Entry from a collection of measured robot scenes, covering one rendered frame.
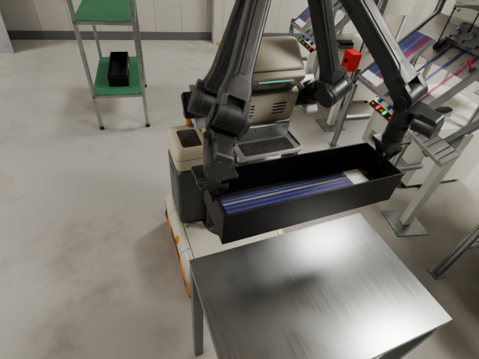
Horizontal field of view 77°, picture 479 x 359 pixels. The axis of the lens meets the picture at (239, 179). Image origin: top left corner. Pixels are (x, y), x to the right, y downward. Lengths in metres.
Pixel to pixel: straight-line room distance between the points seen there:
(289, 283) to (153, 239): 1.26
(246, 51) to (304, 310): 0.73
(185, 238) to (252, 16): 1.29
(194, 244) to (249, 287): 0.77
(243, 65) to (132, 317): 1.50
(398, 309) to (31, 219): 2.19
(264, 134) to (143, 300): 1.20
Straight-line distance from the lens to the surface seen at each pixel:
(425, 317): 1.15
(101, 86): 3.16
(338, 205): 0.93
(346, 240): 1.19
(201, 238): 1.73
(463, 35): 2.66
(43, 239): 2.32
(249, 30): 0.70
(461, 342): 2.25
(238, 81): 0.65
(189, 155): 1.44
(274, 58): 0.99
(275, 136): 1.16
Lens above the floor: 1.67
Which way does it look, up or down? 42 degrees down
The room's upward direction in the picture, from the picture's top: 6 degrees clockwise
